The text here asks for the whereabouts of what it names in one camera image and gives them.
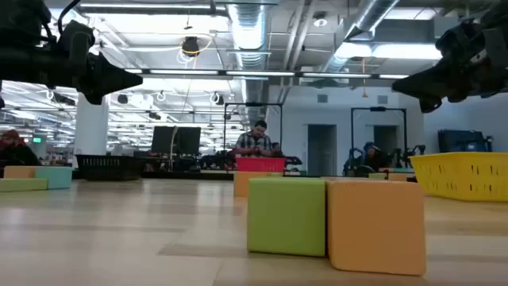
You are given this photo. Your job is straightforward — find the long LED light bar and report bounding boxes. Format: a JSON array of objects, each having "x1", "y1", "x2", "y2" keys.
[{"x1": 125, "y1": 68, "x2": 410, "y2": 80}]

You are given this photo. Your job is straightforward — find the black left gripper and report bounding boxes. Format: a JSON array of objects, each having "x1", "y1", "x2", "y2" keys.
[{"x1": 0, "y1": 19, "x2": 144, "y2": 106}]

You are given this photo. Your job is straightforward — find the black plastic basket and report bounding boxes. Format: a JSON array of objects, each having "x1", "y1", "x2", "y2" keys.
[{"x1": 75, "y1": 154, "x2": 144, "y2": 182}]

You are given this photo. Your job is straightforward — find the dark blue cabinet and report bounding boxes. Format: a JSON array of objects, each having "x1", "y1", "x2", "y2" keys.
[{"x1": 437, "y1": 129, "x2": 495, "y2": 154}]

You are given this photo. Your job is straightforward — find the silver ventilation duct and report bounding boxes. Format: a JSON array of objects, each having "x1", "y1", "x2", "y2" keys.
[
  {"x1": 225, "y1": 0, "x2": 273, "y2": 124},
  {"x1": 323, "y1": 0, "x2": 402, "y2": 75}
]

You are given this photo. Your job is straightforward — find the green foam cube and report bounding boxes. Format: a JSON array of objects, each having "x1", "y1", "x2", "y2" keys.
[{"x1": 247, "y1": 176, "x2": 327, "y2": 257}]

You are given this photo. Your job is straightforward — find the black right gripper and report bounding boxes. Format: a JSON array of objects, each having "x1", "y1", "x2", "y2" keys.
[{"x1": 391, "y1": 2, "x2": 508, "y2": 114}]

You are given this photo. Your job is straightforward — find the black hanging ceiling lamp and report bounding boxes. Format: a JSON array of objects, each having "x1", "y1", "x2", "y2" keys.
[{"x1": 181, "y1": 36, "x2": 201, "y2": 57}]

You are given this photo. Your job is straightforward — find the long green foam block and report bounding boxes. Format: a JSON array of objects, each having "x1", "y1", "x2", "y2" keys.
[{"x1": 0, "y1": 178, "x2": 49, "y2": 193}]

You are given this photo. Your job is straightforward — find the black computer monitor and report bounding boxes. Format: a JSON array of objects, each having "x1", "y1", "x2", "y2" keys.
[
  {"x1": 174, "y1": 126, "x2": 202, "y2": 156},
  {"x1": 150, "y1": 126, "x2": 178, "y2": 155}
]

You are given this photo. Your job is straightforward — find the grey door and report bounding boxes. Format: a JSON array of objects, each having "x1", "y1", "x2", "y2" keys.
[
  {"x1": 307, "y1": 124, "x2": 338, "y2": 177},
  {"x1": 372, "y1": 125, "x2": 398, "y2": 158}
]

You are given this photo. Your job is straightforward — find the yellow hanging pendant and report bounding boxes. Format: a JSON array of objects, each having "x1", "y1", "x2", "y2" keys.
[{"x1": 360, "y1": 57, "x2": 369, "y2": 99}]

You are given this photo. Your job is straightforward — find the red plastic basket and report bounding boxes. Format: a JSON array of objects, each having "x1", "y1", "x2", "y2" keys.
[{"x1": 235, "y1": 157, "x2": 287, "y2": 173}]

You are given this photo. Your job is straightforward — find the yellow plastic basket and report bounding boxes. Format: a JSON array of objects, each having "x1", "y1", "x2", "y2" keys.
[{"x1": 408, "y1": 152, "x2": 508, "y2": 203}]

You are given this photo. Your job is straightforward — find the long cyan foam block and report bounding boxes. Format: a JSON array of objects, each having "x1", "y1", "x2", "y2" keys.
[{"x1": 34, "y1": 166, "x2": 74, "y2": 191}]

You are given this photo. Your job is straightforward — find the black aluminium table frame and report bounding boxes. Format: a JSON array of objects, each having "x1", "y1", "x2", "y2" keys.
[{"x1": 72, "y1": 168, "x2": 418, "y2": 184}]

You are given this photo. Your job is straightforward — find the white building column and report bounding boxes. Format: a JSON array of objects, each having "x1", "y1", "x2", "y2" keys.
[{"x1": 73, "y1": 93, "x2": 110, "y2": 168}]

